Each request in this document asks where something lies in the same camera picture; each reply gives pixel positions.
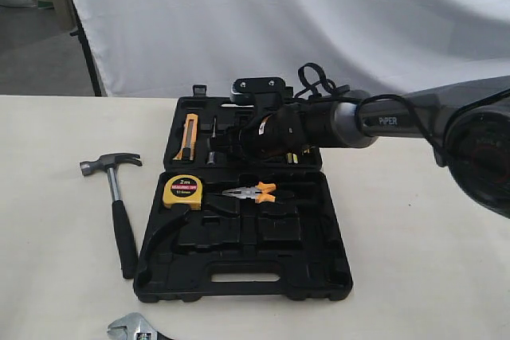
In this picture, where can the black backdrop stand pole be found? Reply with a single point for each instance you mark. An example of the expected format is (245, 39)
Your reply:
(80, 34)

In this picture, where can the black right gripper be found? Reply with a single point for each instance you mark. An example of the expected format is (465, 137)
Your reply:
(265, 137)

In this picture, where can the chrome adjustable wrench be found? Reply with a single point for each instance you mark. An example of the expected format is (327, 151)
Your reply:
(134, 326)

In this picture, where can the white backdrop cloth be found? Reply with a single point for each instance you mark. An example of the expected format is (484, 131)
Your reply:
(160, 48)

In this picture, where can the orange utility knife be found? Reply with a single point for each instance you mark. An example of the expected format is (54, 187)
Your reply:
(189, 137)

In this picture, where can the yellow tape measure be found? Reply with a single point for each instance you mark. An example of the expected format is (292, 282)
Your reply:
(185, 189)

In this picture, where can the black plastic tool case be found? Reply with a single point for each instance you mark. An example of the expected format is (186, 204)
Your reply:
(238, 247)

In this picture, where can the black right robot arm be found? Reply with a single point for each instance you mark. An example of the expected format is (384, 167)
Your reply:
(467, 127)

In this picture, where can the claw hammer black grip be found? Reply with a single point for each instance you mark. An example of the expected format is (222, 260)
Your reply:
(124, 236)

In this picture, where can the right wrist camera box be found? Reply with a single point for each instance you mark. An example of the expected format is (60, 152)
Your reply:
(264, 93)

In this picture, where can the orange handled pliers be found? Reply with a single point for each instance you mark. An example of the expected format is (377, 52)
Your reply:
(262, 192)

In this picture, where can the large yellow black screwdriver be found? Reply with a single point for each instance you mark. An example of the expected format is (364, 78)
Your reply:
(292, 158)

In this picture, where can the clear test pen screwdriver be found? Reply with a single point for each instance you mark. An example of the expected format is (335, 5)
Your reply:
(211, 157)

